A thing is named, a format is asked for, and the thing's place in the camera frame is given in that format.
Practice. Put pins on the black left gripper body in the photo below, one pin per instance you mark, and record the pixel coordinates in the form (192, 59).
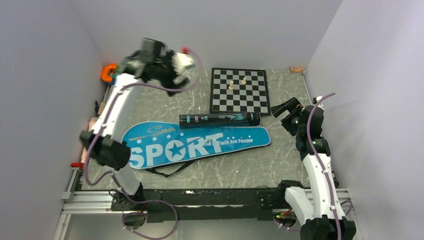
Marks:
(165, 72)

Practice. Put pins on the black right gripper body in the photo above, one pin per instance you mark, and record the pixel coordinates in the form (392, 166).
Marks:
(292, 122)

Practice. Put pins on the black shuttlecock tube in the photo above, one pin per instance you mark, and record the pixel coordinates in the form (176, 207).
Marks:
(232, 119)

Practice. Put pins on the blue racket bag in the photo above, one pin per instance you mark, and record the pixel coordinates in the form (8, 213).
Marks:
(155, 144)

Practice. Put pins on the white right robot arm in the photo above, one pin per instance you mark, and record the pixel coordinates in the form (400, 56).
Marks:
(321, 217)

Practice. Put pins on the tan wooden arch block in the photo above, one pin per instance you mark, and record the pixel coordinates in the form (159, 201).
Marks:
(297, 69)

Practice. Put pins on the orange magnet toy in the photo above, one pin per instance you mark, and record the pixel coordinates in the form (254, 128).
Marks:
(108, 73)

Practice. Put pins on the black white chessboard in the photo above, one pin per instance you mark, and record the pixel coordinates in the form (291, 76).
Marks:
(252, 97)

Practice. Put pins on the cream chess pawn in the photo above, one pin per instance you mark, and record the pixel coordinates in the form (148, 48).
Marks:
(231, 85)

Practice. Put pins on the red clamp piece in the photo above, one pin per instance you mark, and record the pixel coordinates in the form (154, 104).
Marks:
(79, 165)

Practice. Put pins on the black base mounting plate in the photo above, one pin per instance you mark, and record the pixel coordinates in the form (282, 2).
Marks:
(261, 203)

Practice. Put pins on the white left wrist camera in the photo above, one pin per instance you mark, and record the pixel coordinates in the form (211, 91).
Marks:
(181, 61)

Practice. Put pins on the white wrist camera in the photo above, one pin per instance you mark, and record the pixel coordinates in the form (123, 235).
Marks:
(181, 61)
(316, 100)

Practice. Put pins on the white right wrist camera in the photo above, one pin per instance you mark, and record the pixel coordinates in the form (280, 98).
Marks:
(316, 100)

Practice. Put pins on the aluminium frame rail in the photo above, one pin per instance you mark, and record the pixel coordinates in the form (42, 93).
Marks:
(77, 201)

